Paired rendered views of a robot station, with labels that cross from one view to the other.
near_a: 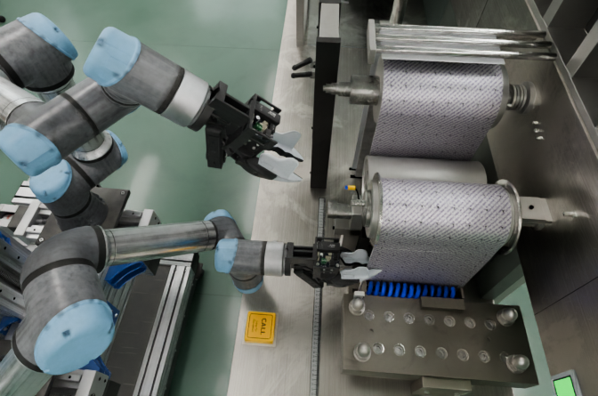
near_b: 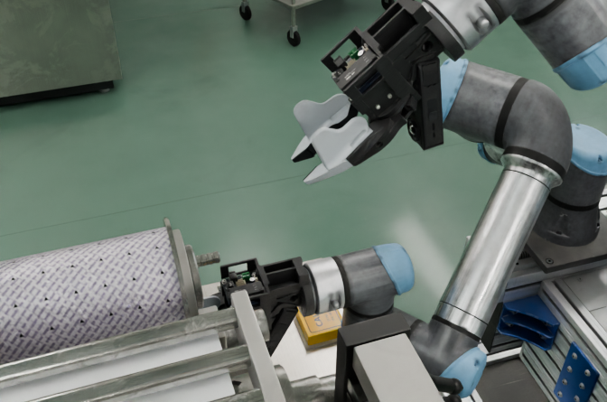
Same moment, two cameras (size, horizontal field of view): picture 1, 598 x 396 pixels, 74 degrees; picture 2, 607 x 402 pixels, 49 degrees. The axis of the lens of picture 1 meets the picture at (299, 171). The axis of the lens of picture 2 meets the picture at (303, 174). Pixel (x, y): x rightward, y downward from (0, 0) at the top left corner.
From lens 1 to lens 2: 100 cm
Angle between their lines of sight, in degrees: 86
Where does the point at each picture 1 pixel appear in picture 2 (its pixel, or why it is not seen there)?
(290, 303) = (294, 367)
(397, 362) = not seen: hidden behind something
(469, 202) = (14, 266)
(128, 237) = (510, 189)
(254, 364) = not seen: hidden behind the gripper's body
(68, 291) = (479, 80)
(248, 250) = (359, 257)
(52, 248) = (539, 96)
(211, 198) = not seen: outside the picture
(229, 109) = (389, 12)
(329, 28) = (394, 371)
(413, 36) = (132, 378)
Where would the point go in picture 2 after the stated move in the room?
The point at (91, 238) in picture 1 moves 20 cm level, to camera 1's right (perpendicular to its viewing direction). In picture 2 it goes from (531, 142) to (412, 172)
